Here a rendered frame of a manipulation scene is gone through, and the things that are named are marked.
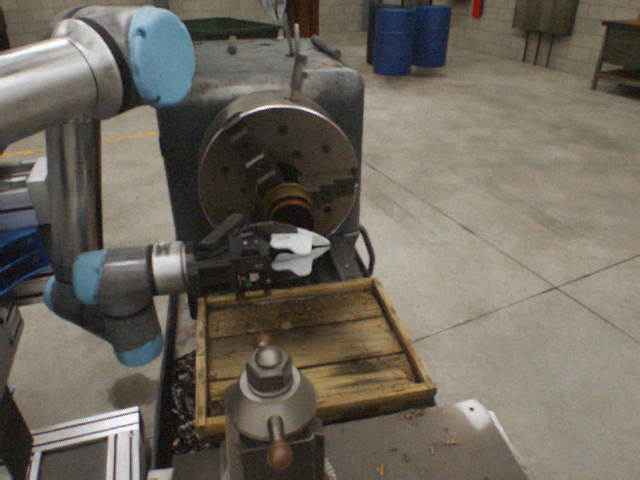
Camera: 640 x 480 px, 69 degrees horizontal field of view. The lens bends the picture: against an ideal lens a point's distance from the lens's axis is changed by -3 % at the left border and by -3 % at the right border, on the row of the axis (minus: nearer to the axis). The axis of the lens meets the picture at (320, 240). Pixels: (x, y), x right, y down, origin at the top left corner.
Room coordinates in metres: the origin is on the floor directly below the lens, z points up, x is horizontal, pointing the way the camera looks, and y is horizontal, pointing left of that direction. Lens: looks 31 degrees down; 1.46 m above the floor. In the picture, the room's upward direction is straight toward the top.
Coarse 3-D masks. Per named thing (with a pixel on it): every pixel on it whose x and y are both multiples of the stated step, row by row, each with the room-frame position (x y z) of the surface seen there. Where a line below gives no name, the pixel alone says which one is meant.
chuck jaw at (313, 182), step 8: (352, 168) 0.88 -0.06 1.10; (304, 176) 0.85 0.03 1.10; (312, 176) 0.85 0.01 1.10; (320, 176) 0.84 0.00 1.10; (328, 176) 0.84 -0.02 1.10; (336, 176) 0.84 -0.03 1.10; (344, 176) 0.84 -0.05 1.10; (352, 176) 0.84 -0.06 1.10; (304, 184) 0.81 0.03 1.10; (312, 184) 0.81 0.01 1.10; (320, 184) 0.81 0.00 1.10; (328, 184) 0.81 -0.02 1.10; (336, 184) 0.83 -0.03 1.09; (344, 184) 0.83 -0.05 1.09; (352, 184) 0.84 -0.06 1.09; (312, 192) 0.78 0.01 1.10; (320, 192) 0.80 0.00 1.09; (328, 192) 0.81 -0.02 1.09; (336, 192) 0.83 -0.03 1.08; (344, 192) 0.83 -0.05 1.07; (352, 192) 0.84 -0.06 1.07; (320, 200) 0.80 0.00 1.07; (328, 200) 0.81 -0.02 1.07; (320, 208) 0.78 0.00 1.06
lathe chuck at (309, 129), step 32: (256, 96) 0.92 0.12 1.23; (288, 96) 0.92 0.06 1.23; (256, 128) 0.84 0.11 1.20; (288, 128) 0.85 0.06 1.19; (320, 128) 0.86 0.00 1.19; (224, 160) 0.83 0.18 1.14; (288, 160) 0.85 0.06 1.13; (320, 160) 0.86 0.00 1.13; (352, 160) 0.88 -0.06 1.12; (224, 192) 0.83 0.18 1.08; (256, 192) 0.84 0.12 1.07; (320, 224) 0.86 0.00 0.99
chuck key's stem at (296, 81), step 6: (300, 54) 0.89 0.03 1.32; (300, 60) 0.89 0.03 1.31; (306, 60) 0.90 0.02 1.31; (294, 66) 0.90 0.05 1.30; (294, 72) 0.89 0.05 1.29; (294, 78) 0.89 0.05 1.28; (300, 78) 0.89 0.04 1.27; (294, 84) 0.89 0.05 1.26; (300, 84) 0.89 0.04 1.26; (294, 90) 0.89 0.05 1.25; (294, 96) 0.89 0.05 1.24
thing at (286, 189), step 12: (276, 192) 0.75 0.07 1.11; (288, 192) 0.74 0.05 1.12; (300, 192) 0.75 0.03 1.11; (264, 204) 0.75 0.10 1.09; (276, 204) 0.72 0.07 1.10; (288, 204) 0.71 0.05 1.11; (300, 204) 0.71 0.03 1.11; (312, 204) 0.77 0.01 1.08; (264, 216) 0.75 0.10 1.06; (276, 216) 0.70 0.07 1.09; (288, 216) 0.77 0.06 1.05; (300, 216) 0.75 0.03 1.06; (312, 216) 0.71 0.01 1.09; (312, 228) 0.71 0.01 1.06
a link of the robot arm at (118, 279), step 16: (80, 256) 0.54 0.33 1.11; (96, 256) 0.54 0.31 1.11; (112, 256) 0.54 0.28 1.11; (128, 256) 0.54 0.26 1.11; (144, 256) 0.55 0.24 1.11; (80, 272) 0.52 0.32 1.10; (96, 272) 0.52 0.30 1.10; (112, 272) 0.52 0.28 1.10; (128, 272) 0.53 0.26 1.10; (144, 272) 0.53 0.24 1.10; (80, 288) 0.51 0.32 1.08; (96, 288) 0.51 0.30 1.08; (112, 288) 0.52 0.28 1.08; (128, 288) 0.52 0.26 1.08; (144, 288) 0.52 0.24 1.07; (96, 304) 0.53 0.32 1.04; (112, 304) 0.52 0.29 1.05; (128, 304) 0.52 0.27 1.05; (144, 304) 0.54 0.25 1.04
